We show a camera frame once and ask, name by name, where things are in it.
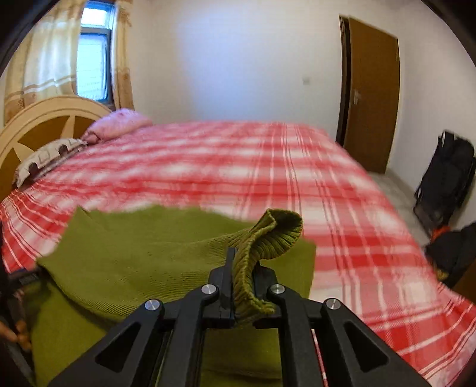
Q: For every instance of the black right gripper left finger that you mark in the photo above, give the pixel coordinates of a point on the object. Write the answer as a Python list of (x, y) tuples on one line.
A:
[(223, 307)]

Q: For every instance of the window with dark frame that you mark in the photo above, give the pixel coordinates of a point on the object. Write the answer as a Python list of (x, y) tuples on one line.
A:
[(94, 79)]

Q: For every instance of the green knitted sweater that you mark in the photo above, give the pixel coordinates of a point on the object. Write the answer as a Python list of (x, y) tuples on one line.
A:
[(107, 264)]

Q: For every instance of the black bag on floor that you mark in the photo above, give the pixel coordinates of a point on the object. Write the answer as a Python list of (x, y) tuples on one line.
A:
[(451, 253)]

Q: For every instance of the red white plaid bedspread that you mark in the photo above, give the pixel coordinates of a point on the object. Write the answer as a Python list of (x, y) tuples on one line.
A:
[(365, 255)]

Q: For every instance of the cream wooden headboard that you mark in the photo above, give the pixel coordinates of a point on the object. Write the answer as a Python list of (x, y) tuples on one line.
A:
[(51, 119)]

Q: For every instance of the brown wooden door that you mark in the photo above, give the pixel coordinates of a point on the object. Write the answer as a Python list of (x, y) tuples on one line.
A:
[(369, 100)]

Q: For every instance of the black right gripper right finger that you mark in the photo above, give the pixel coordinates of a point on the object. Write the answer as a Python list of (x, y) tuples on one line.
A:
[(263, 279)]

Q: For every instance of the grey patterned pillow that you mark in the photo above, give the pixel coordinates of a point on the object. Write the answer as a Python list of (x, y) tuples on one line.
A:
[(45, 159)]

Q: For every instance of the beige patterned curtain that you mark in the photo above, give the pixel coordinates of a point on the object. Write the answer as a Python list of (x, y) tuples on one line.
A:
[(45, 63)]

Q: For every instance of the pink pillow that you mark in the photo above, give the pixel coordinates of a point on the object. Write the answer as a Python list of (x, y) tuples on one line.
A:
[(114, 125)]

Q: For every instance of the black folded stroller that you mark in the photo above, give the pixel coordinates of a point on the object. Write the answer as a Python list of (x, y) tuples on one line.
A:
[(446, 182)]

